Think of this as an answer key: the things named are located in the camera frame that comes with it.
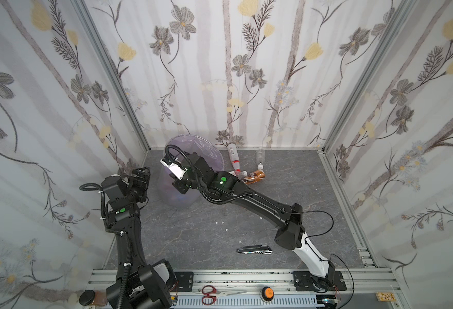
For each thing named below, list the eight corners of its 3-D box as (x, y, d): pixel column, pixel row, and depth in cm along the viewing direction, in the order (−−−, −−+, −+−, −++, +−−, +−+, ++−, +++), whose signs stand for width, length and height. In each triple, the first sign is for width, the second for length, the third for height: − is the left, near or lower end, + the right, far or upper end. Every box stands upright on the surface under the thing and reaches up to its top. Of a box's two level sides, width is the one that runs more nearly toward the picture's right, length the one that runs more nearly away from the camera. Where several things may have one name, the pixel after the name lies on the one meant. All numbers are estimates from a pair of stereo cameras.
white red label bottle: (236, 177, 108) (236, 173, 105) (227, 148, 123) (227, 143, 119) (244, 176, 109) (244, 171, 105) (235, 147, 123) (235, 142, 120)
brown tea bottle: (246, 188, 105) (247, 182, 100) (242, 181, 107) (243, 175, 103) (264, 181, 108) (266, 175, 103) (260, 175, 111) (261, 168, 106)
